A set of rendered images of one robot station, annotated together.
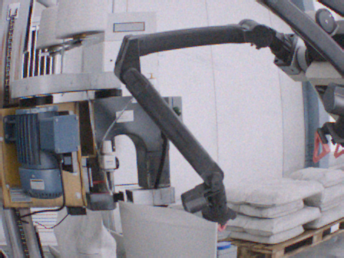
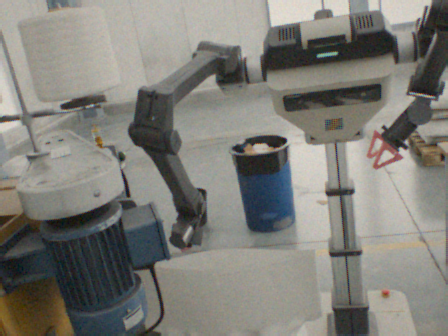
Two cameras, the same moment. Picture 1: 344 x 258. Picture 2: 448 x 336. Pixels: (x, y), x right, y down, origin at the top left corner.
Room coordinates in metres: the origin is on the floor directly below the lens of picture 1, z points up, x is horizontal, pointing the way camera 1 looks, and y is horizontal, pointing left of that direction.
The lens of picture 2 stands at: (0.89, 0.78, 1.63)
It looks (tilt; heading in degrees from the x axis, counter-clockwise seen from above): 19 degrees down; 311
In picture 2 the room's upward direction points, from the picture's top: 10 degrees counter-clockwise
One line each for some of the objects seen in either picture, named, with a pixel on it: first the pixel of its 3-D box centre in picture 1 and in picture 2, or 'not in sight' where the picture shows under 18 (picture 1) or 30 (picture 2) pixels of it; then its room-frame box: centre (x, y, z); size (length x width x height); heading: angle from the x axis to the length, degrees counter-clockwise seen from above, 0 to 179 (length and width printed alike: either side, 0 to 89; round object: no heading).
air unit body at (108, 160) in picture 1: (109, 168); not in sight; (1.82, 0.18, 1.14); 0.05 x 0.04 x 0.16; 120
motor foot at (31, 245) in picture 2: (20, 128); (38, 255); (1.67, 0.45, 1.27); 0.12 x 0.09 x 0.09; 120
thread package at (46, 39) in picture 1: (55, 25); not in sight; (1.92, 0.38, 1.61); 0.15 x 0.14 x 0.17; 30
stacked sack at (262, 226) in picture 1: (285, 219); not in sight; (4.61, -0.88, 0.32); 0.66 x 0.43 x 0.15; 122
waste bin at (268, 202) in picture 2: not in sight; (265, 183); (2.87, -1.93, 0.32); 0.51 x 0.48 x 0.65; 120
